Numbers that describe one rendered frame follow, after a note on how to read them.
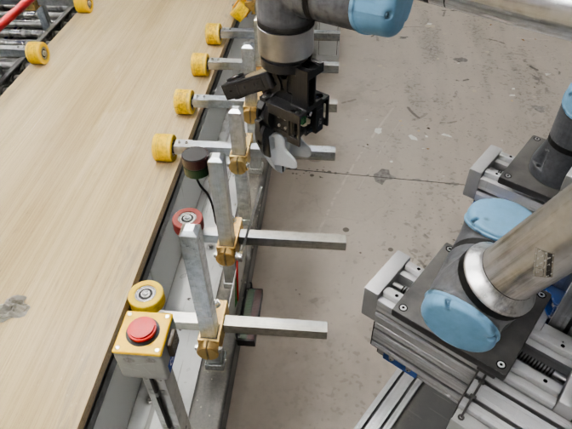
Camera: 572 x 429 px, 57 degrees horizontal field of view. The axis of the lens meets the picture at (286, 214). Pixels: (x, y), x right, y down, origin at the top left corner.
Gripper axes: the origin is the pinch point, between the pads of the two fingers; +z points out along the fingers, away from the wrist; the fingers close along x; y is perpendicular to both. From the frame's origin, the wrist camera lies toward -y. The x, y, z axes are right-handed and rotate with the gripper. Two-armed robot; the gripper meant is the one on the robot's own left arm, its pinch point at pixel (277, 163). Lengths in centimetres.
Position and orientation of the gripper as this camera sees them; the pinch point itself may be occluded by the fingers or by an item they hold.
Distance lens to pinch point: 86.8
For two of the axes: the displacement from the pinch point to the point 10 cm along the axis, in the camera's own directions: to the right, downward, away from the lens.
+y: 7.8, 4.3, -4.6
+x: 6.3, -5.4, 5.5
